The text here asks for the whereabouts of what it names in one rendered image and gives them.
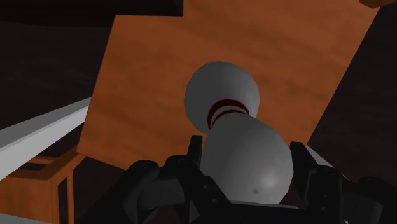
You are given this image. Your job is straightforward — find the brown wooden table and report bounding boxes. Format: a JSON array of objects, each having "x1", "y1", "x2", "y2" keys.
[{"x1": 76, "y1": 0, "x2": 381, "y2": 171}]

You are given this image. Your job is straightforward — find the white bowling pin red stripes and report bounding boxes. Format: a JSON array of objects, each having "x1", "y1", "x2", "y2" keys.
[{"x1": 183, "y1": 60, "x2": 295, "y2": 206}]

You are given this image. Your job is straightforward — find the brown wooden frame furniture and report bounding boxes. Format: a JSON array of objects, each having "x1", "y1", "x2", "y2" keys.
[{"x1": 0, "y1": 144, "x2": 87, "y2": 224}]

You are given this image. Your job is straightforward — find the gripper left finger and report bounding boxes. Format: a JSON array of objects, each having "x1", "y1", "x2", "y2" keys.
[{"x1": 80, "y1": 134, "x2": 240, "y2": 224}]

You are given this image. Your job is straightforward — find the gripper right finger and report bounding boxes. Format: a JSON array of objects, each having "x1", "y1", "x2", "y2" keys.
[{"x1": 289, "y1": 141, "x2": 397, "y2": 224}]

